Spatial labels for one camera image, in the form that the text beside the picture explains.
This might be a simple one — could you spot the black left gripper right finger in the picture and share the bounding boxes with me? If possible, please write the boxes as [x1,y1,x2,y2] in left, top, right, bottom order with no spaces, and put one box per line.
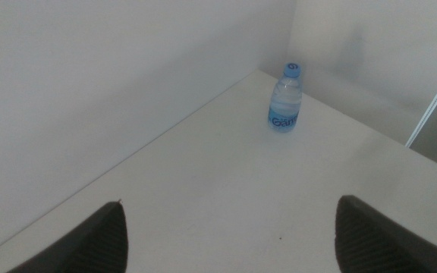
[335,195,437,273]

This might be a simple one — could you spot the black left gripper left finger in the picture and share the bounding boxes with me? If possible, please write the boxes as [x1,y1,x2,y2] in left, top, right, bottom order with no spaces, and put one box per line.
[5,200,129,273]

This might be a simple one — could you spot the clear water bottle blue cap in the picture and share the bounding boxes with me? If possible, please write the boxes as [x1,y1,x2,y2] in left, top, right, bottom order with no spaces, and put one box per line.
[267,62,303,133]

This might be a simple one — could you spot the white frame bar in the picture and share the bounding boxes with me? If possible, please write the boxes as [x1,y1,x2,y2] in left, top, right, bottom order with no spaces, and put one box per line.
[405,55,437,148]

